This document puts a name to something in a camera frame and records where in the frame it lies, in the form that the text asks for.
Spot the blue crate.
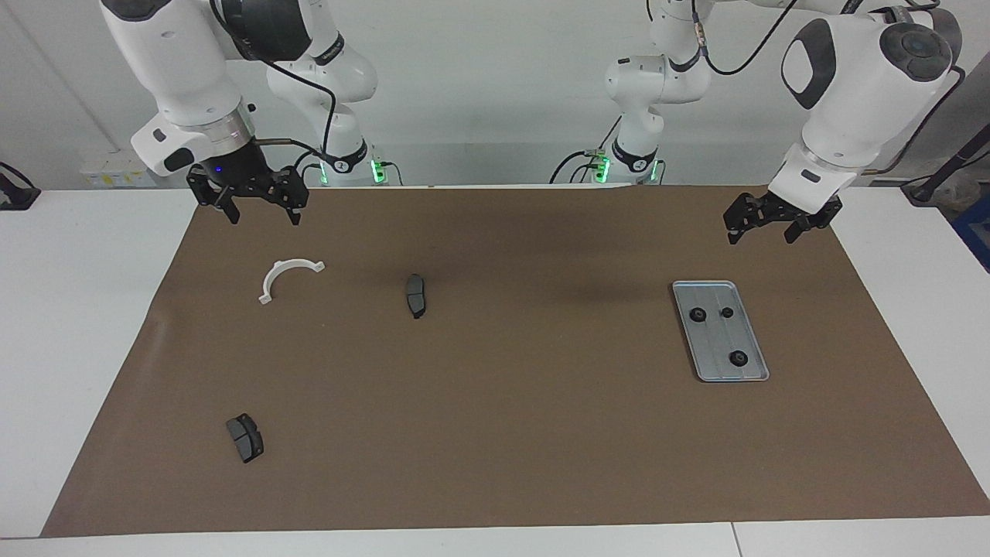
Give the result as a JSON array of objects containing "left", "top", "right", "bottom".
[{"left": 953, "top": 193, "right": 990, "bottom": 273}]

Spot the black table clamp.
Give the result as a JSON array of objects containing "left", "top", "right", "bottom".
[{"left": 0, "top": 161, "right": 41, "bottom": 211}]

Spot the black base cable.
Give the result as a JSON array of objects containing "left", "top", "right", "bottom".
[{"left": 549, "top": 116, "right": 621, "bottom": 185}]

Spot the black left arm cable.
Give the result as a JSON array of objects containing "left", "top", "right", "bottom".
[{"left": 692, "top": 0, "right": 968, "bottom": 175}]

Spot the brown table mat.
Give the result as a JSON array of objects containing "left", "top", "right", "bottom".
[{"left": 40, "top": 184, "right": 990, "bottom": 538}]

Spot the black stand foot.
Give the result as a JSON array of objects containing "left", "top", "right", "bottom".
[{"left": 901, "top": 143, "right": 990, "bottom": 206}]

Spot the grey slotted brake pad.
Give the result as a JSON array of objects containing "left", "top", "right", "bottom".
[{"left": 225, "top": 413, "right": 265, "bottom": 464}]

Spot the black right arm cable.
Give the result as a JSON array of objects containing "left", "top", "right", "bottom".
[{"left": 209, "top": 0, "right": 341, "bottom": 175}]

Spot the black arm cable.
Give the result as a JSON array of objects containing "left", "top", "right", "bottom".
[
  {"left": 209, "top": 0, "right": 341, "bottom": 175},
  {"left": 692, "top": 0, "right": 968, "bottom": 175}
]

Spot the white curved plastic bracket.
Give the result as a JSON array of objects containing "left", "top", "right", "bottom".
[{"left": 258, "top": 259, "right": 326, "bottom": 306}]

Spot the silver metal tray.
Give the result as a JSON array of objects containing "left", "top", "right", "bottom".
[{"left": 671, "top": 280, "right": 771, "bottom": 383}]

